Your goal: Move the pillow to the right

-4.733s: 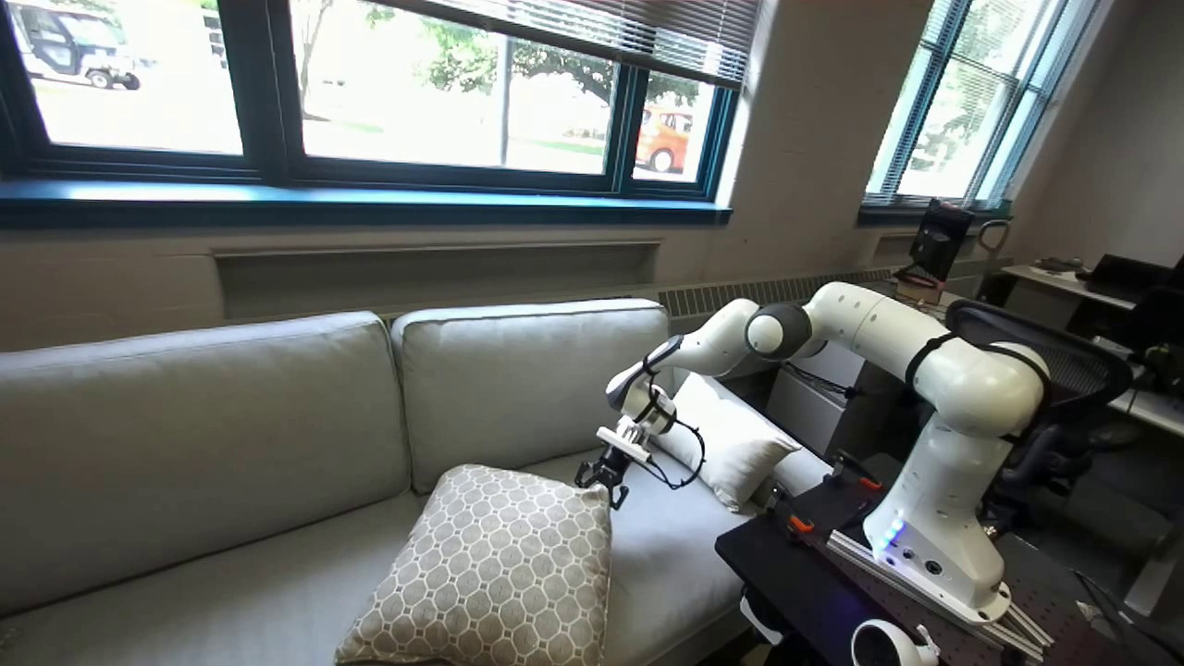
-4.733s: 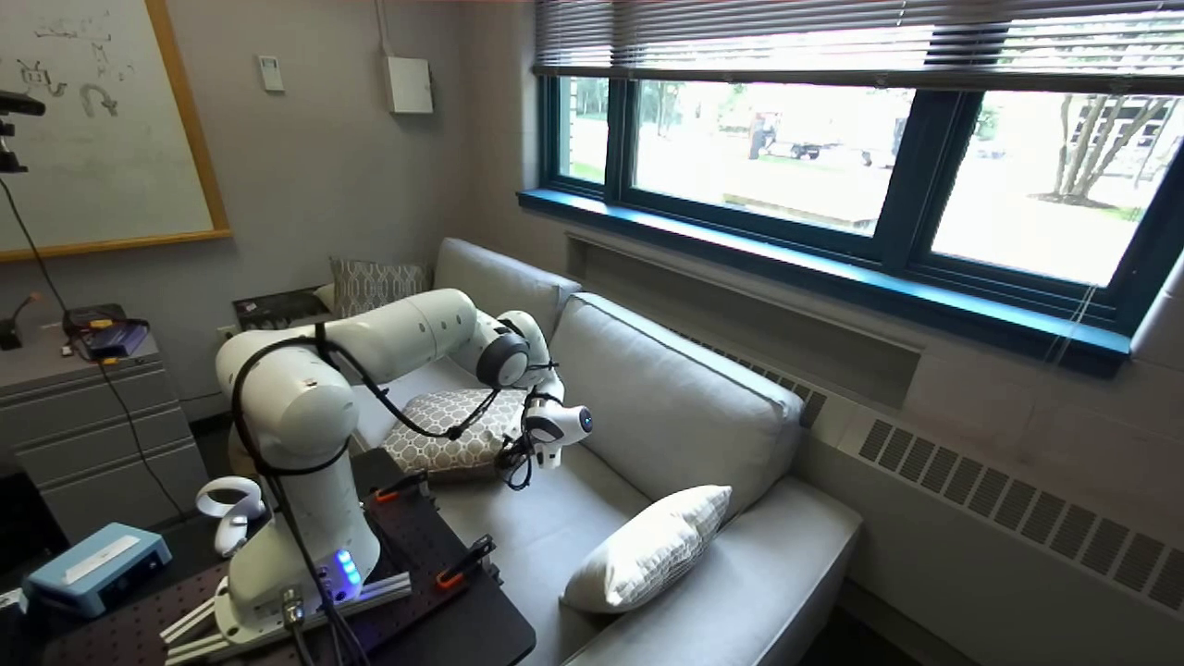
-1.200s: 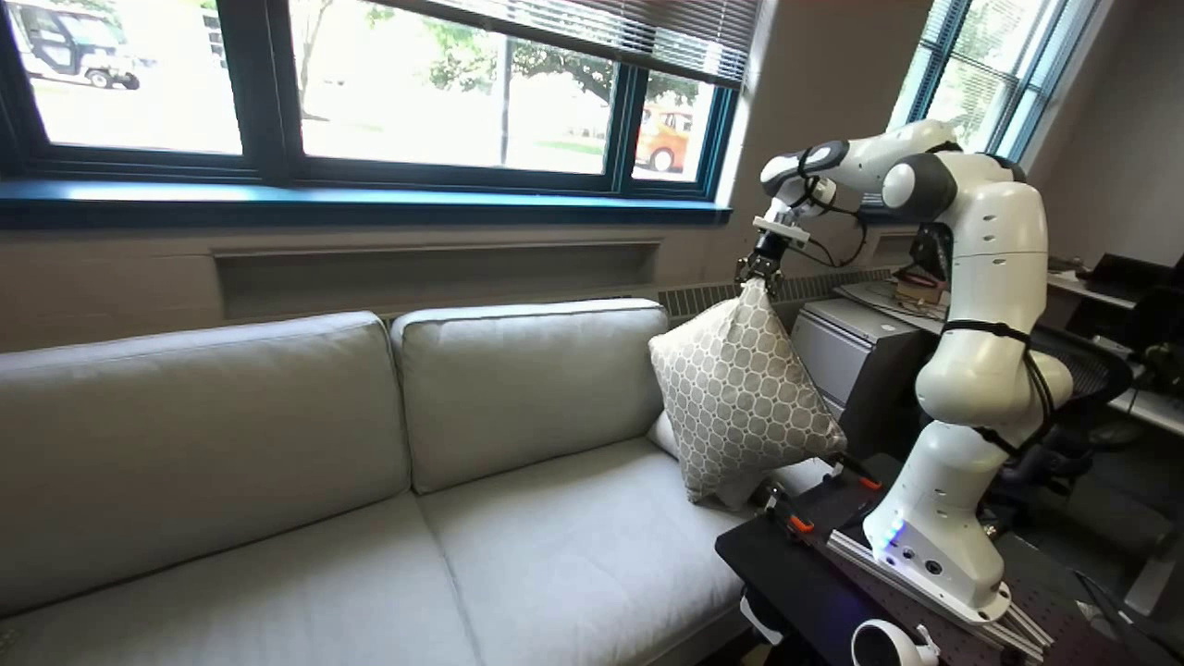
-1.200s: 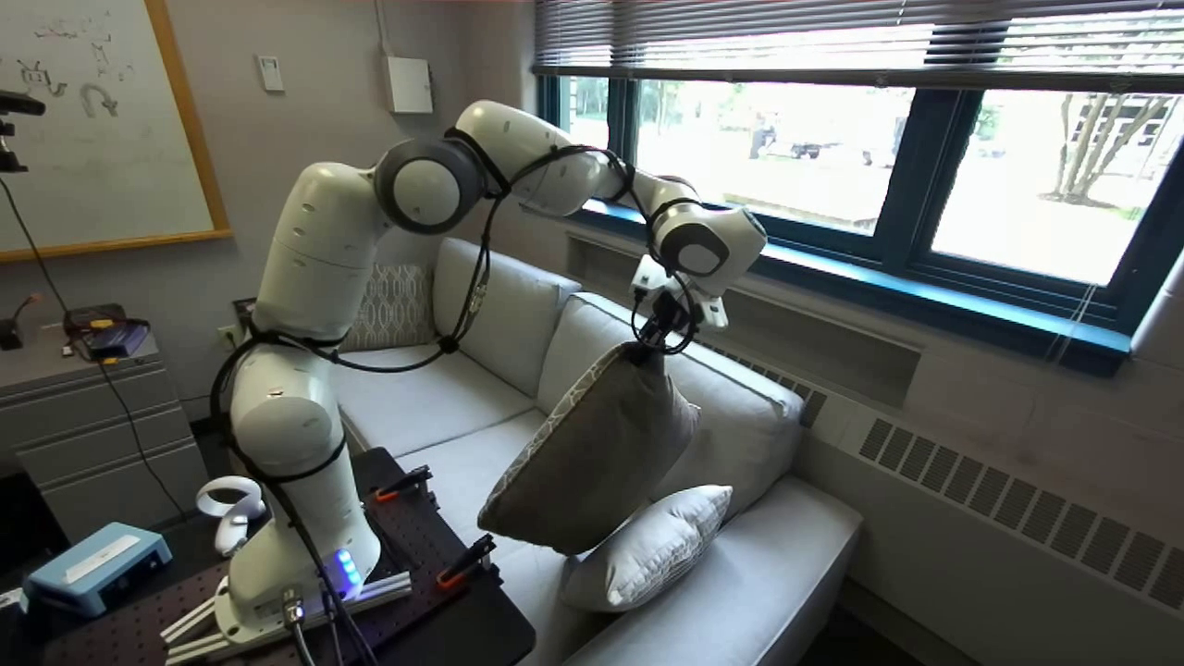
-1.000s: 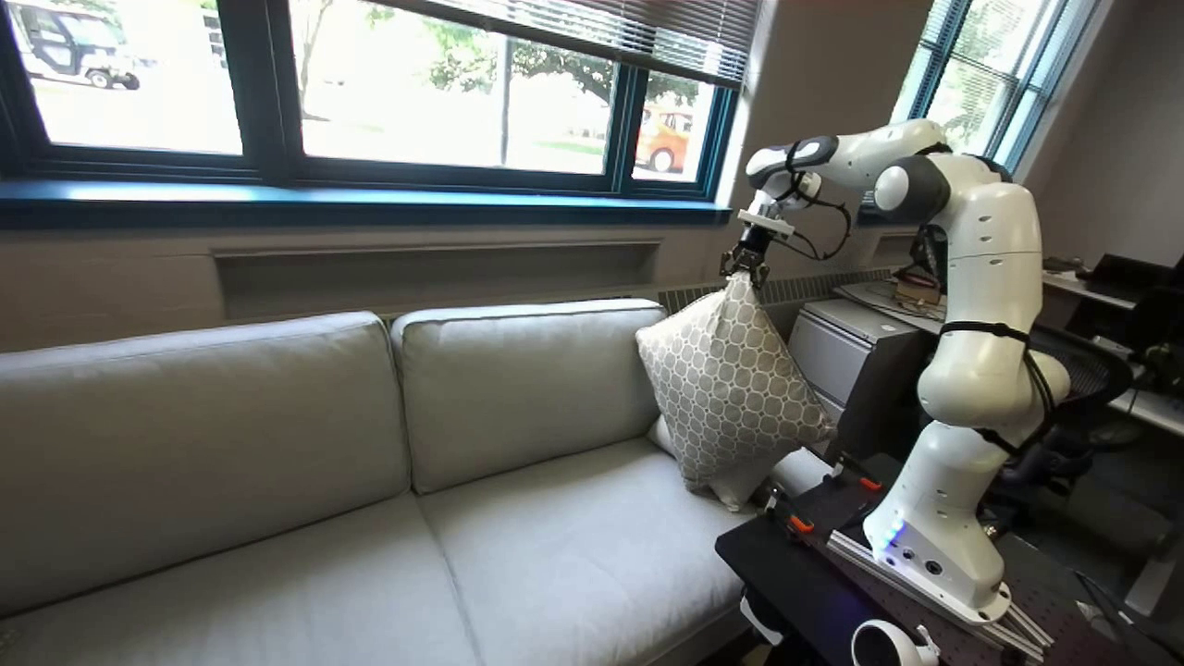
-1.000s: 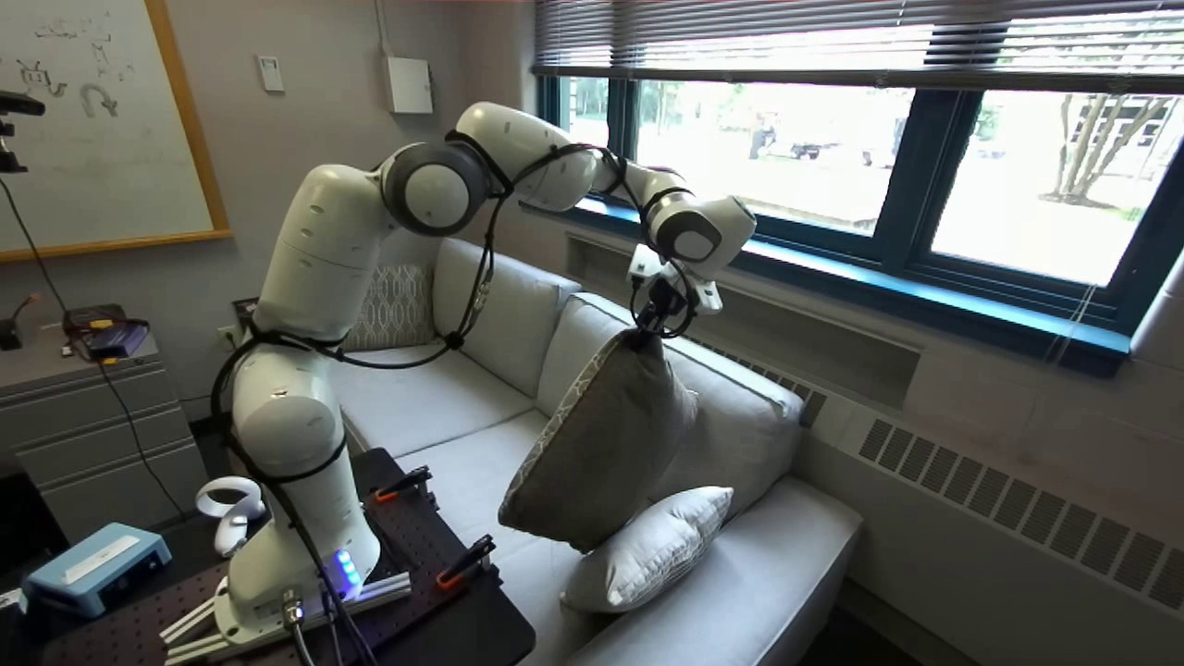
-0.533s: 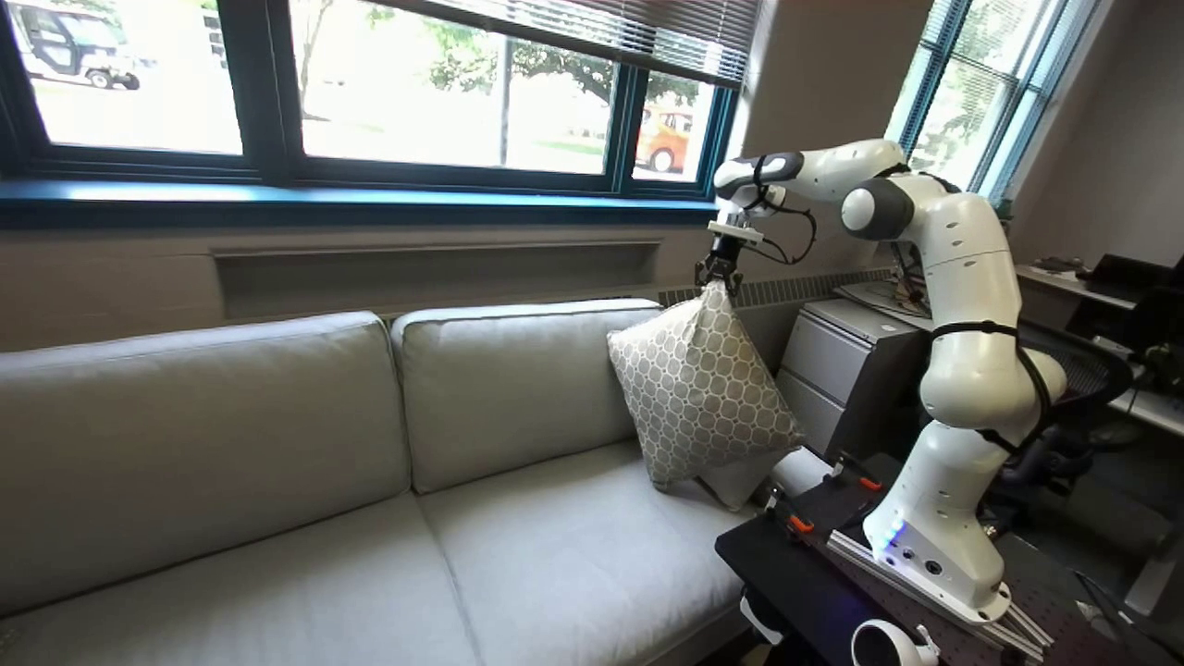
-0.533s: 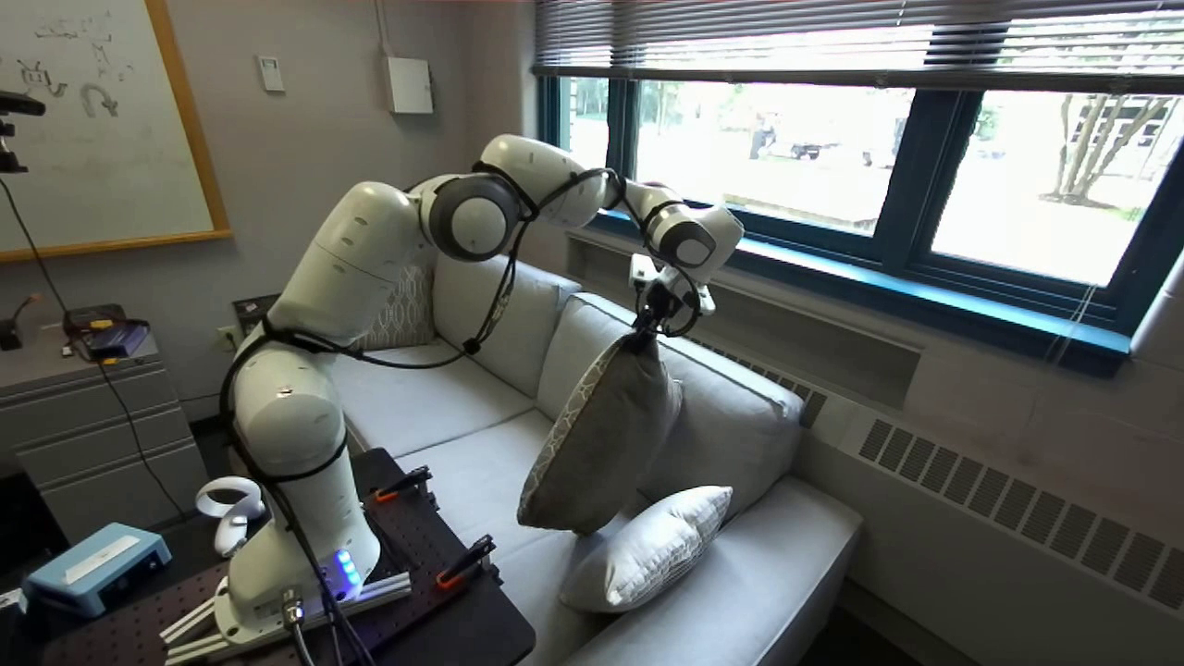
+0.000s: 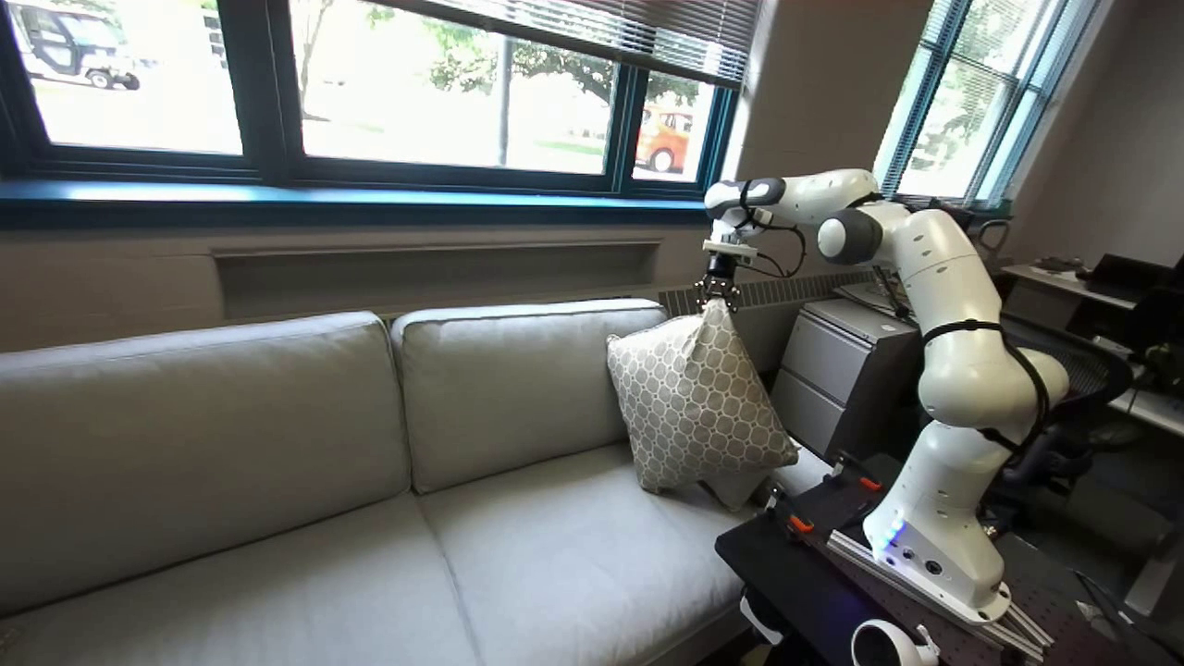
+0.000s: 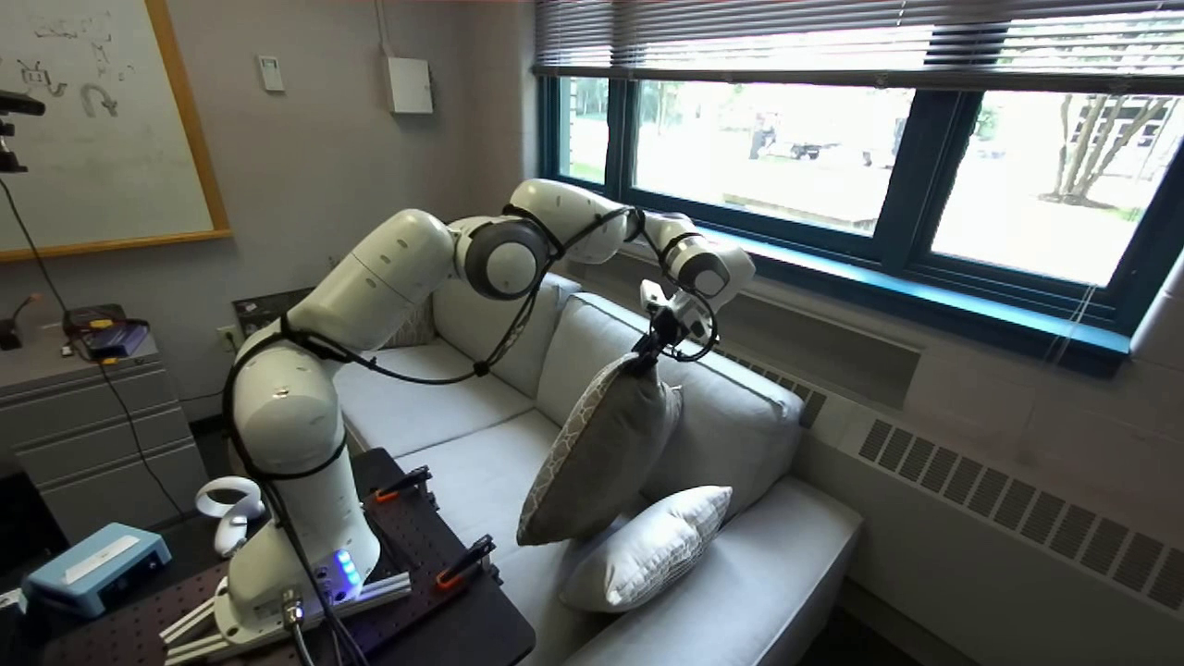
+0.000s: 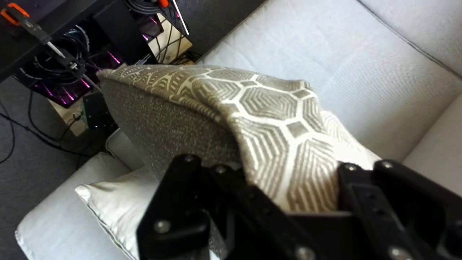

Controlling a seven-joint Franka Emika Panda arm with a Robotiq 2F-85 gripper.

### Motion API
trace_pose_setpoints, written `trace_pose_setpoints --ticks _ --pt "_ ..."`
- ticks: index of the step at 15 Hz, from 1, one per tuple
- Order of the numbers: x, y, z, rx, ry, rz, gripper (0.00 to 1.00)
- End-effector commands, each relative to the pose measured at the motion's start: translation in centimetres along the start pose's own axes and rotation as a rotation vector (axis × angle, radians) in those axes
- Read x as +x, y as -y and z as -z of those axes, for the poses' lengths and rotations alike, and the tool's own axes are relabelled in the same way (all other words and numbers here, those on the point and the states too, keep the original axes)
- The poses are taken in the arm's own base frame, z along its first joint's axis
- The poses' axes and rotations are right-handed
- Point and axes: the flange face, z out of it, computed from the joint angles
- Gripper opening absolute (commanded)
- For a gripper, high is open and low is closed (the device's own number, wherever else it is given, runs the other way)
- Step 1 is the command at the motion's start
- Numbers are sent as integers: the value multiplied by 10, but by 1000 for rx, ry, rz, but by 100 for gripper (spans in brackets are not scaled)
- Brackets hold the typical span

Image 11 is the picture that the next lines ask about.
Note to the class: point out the beige geometric patterned pillow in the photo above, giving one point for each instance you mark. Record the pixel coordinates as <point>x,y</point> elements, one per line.
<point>269,105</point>

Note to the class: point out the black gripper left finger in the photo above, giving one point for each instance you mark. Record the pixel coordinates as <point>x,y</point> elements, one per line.
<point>178,207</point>

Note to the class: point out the grey sofa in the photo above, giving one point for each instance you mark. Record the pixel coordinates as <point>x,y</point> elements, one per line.
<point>361,62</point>

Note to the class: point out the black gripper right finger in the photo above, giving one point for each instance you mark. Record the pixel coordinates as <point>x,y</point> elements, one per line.
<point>409,211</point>

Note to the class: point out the cream satin pillow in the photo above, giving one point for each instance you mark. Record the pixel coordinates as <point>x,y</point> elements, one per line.
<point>116,202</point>

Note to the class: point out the tan patterned box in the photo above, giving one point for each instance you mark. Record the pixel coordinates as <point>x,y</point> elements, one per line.
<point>168,43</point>

